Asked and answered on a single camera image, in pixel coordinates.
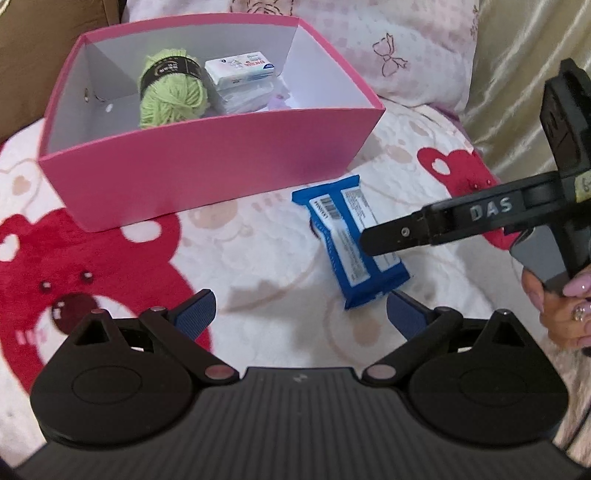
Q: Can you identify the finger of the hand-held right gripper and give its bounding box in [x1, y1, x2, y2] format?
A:
[359, 213, 433, 257]

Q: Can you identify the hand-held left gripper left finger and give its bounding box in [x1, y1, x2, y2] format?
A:
[69, 288, 239, 384]

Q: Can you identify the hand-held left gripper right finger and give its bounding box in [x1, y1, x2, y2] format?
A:
[362, 291, 532, 384]

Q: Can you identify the blue snack packet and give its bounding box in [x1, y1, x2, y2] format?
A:
[292, 174, 411, 311]

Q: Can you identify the pink cardboard box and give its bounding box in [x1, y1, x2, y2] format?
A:
[38, 13, 386, 232]

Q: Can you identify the clear plastic lace packet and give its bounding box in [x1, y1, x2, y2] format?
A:
[213, 82, 275, 114]

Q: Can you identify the person's right forearm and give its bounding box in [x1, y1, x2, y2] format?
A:
[549, 342, 591, 462]

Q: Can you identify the person's right hand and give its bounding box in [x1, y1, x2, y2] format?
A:
[521, 265, 591, 356]

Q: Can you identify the red bear printed blanket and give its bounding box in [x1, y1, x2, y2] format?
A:
[0, 99, 591, 480]

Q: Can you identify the beige satin cloth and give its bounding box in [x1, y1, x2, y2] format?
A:
[462, 0, 591, 195]

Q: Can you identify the pink floral pillow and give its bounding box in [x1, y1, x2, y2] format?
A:
[124, 0, 481, 121]

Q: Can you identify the green yarn ball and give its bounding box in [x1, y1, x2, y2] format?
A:
[139, 50, 211, 130]

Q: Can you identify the white tissue pack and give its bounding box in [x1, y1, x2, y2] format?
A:
[204, 52, 281, 89]

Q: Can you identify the brown pillow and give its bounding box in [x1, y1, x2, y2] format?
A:
[0, 0, 121, 144]

